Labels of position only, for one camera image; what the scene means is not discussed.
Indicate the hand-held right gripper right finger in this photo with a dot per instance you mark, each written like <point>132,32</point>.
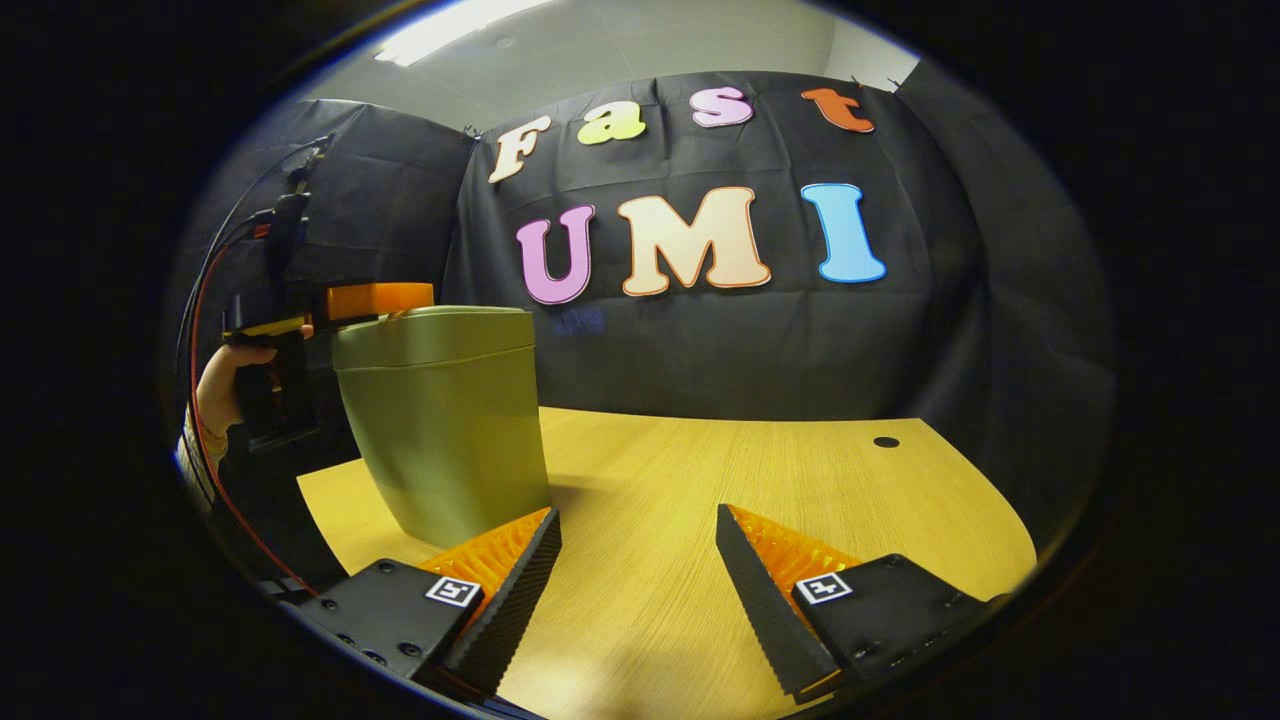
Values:
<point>765,605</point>

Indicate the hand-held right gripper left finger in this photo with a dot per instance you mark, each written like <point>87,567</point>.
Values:
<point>510,605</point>

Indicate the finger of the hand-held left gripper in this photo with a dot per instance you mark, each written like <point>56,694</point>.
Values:
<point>375,300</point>

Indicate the green garbage bin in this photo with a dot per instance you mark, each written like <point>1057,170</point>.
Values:
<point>440,430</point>

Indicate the wooden desktop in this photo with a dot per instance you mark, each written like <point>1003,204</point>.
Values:
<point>700,520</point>

